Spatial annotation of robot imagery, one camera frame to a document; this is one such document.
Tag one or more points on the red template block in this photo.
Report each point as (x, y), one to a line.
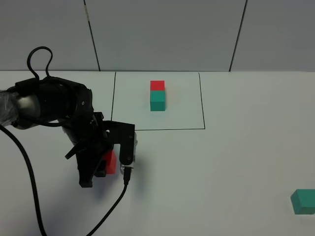
(157, 85)

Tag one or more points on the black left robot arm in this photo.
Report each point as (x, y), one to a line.
(56, 102)

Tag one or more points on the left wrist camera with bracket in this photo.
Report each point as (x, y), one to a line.
(124, 135)

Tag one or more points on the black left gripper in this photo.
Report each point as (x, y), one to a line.
(88, 138)

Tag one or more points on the green template block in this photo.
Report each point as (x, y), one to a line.
(157, 100)

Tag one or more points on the white template sheet black outline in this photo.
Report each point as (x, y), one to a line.
(131, 103)

